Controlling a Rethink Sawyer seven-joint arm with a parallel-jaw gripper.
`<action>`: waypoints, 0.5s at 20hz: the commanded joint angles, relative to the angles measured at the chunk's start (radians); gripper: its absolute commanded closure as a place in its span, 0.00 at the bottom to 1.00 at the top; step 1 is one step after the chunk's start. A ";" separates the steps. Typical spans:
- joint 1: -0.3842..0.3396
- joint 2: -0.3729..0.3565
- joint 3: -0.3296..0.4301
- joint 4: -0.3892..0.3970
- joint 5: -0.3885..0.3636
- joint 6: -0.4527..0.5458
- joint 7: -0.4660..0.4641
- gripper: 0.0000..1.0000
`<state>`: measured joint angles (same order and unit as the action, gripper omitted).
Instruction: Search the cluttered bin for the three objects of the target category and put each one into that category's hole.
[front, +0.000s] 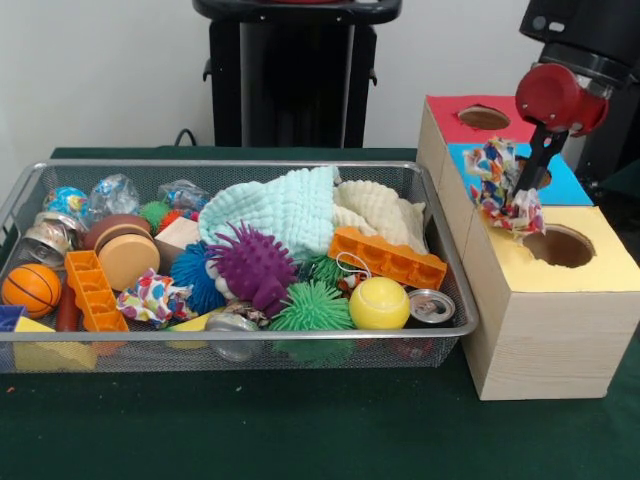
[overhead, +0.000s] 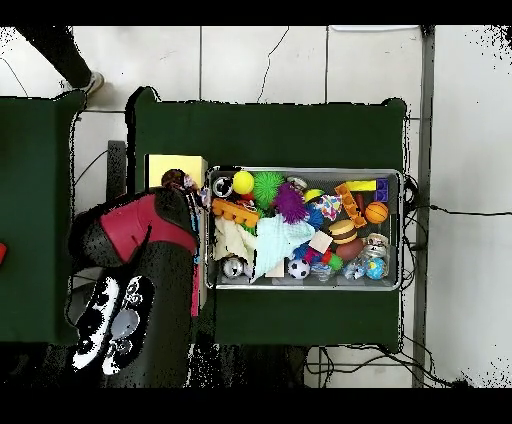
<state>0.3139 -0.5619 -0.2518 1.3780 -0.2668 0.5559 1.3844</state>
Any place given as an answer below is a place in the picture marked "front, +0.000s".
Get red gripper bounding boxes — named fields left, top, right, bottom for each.
left=512, top=63, right=610, bottom=199

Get colourful heart print cloth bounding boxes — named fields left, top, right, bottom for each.
left=115, top=268, right=194, bottom=329
left=463, top=135, right=546, bottom=242

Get mint knitted cloth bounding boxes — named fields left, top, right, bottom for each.
left=198, top=166, right=341, bottom=264

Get wooden box with three holes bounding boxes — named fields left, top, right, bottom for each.
left=415, top=93, right=640, bottom=403

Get clear mesh bin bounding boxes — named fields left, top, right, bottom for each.
left=0, top=158, right=480, bottom=375

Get black panel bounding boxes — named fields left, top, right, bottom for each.
left=574, top=8, right=640, bottom=201

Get cream waffle cloth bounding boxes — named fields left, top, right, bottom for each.
left=332, top=179, right=430, bottom=254

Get orange plastic brick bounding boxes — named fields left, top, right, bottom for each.
left=64, top=249, right=130, bottom=332
left=328, top=226, right=448, bottom=291

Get yellow tennis ball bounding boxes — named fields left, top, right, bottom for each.
left=348, top=277, right=411, bottom=330

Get green spiky rubber ball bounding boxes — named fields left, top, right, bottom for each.
left=269, top=279, right=357, bottom=332

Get purple spiky toy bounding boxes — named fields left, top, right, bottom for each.
left=207, top=219, right=299, bottom=319

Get dark green table cloth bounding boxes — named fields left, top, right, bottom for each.
left=0, top=146, right=640, bottom=480

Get brown burger toy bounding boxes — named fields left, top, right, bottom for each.
left=82, top=214, right=161, bottom=292

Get orange basketball toy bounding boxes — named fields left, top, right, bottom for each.
left=1, top=263, right=62, bottom=320

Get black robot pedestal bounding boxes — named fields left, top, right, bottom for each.
left=192, top=0, right=404, bottom=149

